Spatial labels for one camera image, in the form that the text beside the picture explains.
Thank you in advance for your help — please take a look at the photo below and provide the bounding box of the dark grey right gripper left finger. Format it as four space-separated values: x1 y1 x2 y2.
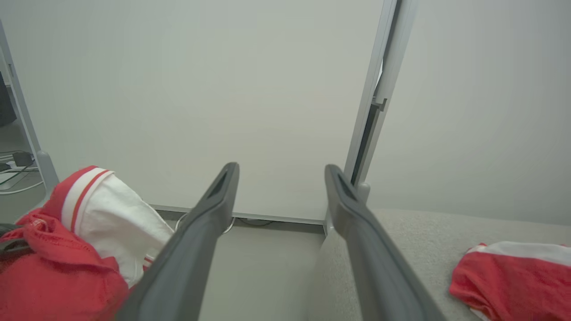
116 162 240 321

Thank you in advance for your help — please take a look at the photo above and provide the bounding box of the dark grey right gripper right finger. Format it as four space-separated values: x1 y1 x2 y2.
324 165 447 321

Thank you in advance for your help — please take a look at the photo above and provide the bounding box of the red and white jersey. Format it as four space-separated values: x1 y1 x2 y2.
0 166 175 321

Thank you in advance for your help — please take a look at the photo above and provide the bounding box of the red garment with white stripe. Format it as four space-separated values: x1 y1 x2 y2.
448 241 571 321

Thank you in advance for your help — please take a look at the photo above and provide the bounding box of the wide white partition panel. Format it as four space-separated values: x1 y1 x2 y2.
0 0 397 226

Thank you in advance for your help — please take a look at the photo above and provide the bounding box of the long white floor cable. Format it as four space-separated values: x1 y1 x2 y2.
0 167 45 196

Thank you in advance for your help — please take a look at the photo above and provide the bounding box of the looped white cable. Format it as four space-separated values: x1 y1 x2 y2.
175 212 236 235

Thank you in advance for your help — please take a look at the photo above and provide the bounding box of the white partition panel grey frame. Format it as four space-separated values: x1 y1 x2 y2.
350 0 571 226

